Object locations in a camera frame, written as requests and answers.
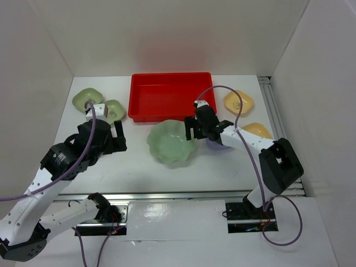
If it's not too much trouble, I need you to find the purple square plate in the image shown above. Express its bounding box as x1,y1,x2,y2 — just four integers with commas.
205,139,231,150

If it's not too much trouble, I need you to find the large green scalloped bowl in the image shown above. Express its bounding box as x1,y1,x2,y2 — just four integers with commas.
146,120,197,169

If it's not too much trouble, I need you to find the yellow square plate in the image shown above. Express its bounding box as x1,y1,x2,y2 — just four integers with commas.
223,90,254,115
242,122,273,139

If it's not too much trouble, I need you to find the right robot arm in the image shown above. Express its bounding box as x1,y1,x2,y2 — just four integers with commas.
184,101,304,219

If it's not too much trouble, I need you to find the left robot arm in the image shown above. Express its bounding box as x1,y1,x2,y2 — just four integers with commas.
1,119,127,262

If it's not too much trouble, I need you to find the red plastic bin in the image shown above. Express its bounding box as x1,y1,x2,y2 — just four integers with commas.
128,72,212,123

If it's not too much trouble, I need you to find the near green square plate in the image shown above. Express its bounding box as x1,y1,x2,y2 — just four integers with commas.
105,100,125,125

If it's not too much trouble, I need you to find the green square plate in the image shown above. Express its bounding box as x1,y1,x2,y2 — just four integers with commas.
105,100,125,125
72,88,103,113

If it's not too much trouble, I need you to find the far green square plate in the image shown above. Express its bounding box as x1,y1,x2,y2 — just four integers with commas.
72,88,103,113

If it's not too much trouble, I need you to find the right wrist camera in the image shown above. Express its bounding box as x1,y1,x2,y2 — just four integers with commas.
193,100,209,108

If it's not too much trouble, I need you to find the front aluminium rail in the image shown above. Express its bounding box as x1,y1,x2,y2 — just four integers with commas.
54,188,305,202

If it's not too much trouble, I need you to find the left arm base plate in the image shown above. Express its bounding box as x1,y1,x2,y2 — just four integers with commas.
76,202,128,236

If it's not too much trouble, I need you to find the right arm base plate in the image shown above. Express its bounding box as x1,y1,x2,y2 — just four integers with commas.
222,202,279,234

